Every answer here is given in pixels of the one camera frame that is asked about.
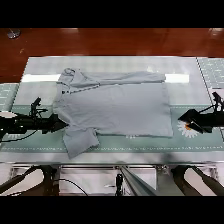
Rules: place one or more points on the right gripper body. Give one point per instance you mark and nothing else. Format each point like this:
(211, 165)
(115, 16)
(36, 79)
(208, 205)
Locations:
(205, 121)

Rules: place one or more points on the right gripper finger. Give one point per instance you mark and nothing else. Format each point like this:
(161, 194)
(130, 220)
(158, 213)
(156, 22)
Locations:
(197, 127)
(190, 116)

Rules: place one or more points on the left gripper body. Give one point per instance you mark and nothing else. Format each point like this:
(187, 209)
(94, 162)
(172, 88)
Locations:
(53, 124)

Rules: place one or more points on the grey T-shirt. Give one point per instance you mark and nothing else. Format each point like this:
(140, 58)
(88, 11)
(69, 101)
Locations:
(123, 110)

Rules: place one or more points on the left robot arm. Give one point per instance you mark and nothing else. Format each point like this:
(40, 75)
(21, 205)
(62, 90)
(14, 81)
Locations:
(20, 122)

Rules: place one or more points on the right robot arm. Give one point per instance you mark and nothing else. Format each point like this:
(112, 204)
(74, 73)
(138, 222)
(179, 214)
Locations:
(216, 119)

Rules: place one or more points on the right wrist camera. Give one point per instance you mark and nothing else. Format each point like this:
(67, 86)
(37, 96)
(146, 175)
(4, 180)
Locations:
(218, 100)

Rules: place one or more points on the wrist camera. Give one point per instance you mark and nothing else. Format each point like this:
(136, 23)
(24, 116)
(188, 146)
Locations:
(218, 100)
(35, 104)

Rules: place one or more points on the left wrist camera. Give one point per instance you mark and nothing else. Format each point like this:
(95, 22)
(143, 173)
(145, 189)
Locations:
(35, 104)

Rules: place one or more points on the silver frame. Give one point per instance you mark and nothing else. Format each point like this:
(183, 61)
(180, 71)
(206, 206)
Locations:
(100, 166)

